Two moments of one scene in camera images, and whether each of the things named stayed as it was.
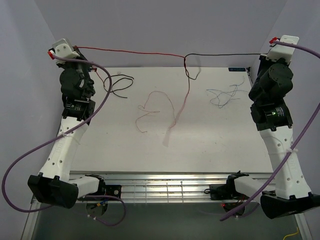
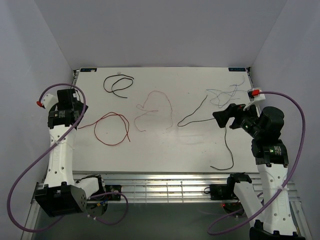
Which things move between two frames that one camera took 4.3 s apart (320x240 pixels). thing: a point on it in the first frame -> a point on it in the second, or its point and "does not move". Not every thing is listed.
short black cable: [123, 88] does not move
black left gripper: [66, 65] -> [80, 108]
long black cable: [185, 56] -> [229, 152]
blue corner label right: [237, 69] does not move
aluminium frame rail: [161, 186] does not move
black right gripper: [264, 62] -> [232, 110]
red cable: [183, 102] -> [100, 119]
